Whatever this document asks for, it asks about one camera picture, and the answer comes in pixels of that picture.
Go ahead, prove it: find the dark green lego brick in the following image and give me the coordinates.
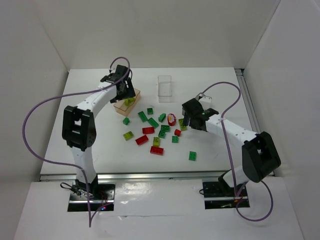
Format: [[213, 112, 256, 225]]
[[161, 125, 170, 132], [188, 151, 197, 161], [147, 107, 154, 115], [122, 117, 131, 126], [158, 130, 166, 139], [171, 135, 179, 143], [147, 117, 159, 129]]

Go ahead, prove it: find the dark green rounded lego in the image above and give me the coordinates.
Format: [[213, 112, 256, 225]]
[[158, 113, 167, 123]]

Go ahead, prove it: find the long dark green lego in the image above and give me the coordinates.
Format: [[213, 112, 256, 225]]
[[138, 111, 148, 123]]

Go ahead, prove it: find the lime sloped lego brick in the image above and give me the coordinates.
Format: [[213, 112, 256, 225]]
[[153, 137, 161, 148]]

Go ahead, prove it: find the smoky grey container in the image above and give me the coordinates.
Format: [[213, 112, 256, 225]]
[[195, 92, 206, 101]]

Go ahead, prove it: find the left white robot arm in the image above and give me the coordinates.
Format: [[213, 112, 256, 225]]
[[62, 65, 136, 195]]

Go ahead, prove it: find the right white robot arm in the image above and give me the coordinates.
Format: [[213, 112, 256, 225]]
[[182, 98, 281, 189]]

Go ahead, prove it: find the red flower lego piece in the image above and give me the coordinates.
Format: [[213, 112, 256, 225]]
[[167, 113, 177, 126]]

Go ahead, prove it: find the small red lego brick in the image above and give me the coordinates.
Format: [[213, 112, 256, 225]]
[[174, 129, 182, 137]]

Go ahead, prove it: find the amber transparent container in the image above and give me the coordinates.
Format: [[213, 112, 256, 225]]
[[113, 88, 141, 117]]

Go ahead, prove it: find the clear transparent container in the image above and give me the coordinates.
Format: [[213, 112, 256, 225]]
[[157, 75, 174, 103]]

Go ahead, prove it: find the red rounded lego brick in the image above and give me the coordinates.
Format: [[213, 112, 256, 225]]
[[135, 135, 149, 146]]

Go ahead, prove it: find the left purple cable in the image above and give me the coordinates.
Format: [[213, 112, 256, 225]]
[[21, 56, 131, 228]]

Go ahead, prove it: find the aluminium front rail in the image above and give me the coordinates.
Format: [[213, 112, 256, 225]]
[[39, 171, 224, 182]]

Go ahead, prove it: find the aluminium side rail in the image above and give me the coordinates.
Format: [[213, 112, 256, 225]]
[[234, 68, 261, 132]]

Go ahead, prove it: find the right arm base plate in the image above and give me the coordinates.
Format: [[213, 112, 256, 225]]
[[199, 181, 250, 210]]

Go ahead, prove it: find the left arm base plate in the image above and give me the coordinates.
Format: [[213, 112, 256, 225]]
[[67, 183, 116, 212]]

